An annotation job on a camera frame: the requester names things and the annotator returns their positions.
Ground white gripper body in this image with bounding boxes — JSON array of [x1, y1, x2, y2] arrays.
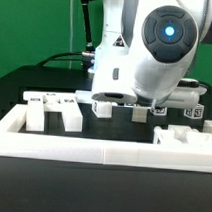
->
[[155, 78, 204, 109]]

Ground white tagged block front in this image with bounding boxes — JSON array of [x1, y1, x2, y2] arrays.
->
[[92, 100, 112, 118]]

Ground black cable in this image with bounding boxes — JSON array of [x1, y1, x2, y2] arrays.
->
[[36, 50, 94, 69]]

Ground white chair back part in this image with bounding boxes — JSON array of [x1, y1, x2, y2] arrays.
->
[[23, 91, 83, 132]]

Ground white tagged cube middle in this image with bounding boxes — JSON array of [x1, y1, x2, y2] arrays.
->
[[150, 107, 167, 116]]

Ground white tagged cube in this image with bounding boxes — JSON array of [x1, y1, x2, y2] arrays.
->
[[184, 104, 204, 119], [150, 107, 167, 116]]

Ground white tagged cube right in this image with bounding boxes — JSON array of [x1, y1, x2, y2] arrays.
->
[[184, 104, 204, 119]]

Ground white U-shaped border frame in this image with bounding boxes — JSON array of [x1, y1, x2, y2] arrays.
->
[[0, 104, 212, 173]]

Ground white chair seat part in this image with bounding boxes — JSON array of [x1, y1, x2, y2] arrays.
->
[[152, 125, 212, 148]]

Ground white flat tagged plank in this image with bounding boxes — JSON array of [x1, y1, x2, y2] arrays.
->
[[75, 90, 92, 104]]

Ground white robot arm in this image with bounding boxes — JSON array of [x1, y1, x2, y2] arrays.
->
[[91, 0, 212, 109]]

